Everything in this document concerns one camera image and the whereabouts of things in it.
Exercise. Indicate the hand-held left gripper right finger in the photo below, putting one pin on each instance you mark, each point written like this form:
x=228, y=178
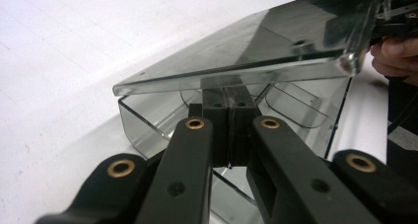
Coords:
x=241, y=132

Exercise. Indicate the clear plastic compartment box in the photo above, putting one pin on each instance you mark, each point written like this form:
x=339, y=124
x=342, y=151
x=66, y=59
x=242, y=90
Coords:
x=263, y=46

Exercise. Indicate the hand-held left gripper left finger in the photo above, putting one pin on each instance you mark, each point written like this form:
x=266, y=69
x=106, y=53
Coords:
x=218, y=132

